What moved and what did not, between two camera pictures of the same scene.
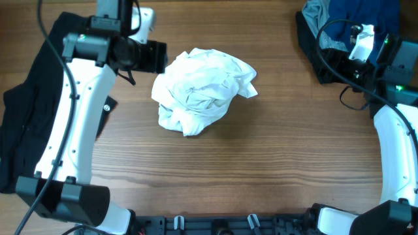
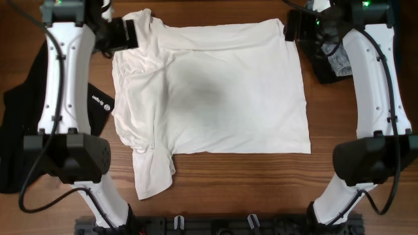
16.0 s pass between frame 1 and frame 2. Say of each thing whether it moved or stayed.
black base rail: stayed
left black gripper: moved
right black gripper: moved
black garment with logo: stayed
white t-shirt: moved
